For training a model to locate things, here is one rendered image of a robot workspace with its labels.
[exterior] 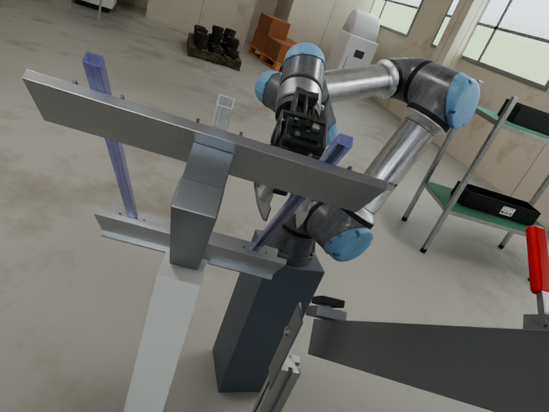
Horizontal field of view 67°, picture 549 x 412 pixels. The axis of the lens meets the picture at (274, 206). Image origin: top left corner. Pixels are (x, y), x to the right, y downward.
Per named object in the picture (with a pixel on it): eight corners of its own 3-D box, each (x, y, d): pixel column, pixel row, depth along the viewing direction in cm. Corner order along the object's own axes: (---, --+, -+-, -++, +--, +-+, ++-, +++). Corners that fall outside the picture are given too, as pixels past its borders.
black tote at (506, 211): (460, 205, 278) (469, 191, 273) (450, 194, 293) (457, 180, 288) (531, 226, 288) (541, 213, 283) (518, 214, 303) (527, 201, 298)
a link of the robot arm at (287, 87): (272, 105, 72) (315, 118, 74) (269, 123, 70) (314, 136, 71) (285, 70, 66) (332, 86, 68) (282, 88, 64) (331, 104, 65)
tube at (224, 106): (188, 247, 81) (189, 241, 81) (194, 248, 81) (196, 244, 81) (216, 104, 34) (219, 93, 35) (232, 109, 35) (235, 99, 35)
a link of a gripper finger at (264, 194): (253, 192, 52) (274, 144, 57) (243, 217, 56) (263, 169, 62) (276, 201, 52) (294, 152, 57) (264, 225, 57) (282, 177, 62)
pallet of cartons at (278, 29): (246, 49, 789) (257, 10, 756) (292, 63, 826) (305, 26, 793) (261, 67, 684) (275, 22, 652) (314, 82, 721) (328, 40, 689)
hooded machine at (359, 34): (359, 94, 766) (390, 20, 707) (332, 86, 744) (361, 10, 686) (345, 83, 820) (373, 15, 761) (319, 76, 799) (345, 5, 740)
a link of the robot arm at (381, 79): (410, 45, 111) (252, 60, 87) (443, 58, 103) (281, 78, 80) (398, 87, 117) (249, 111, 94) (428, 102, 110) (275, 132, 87)
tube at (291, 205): (242, 261, 82) (243, 256, 83) (248, 262, 82) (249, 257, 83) (336, 143, 36) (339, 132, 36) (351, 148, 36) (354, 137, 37)
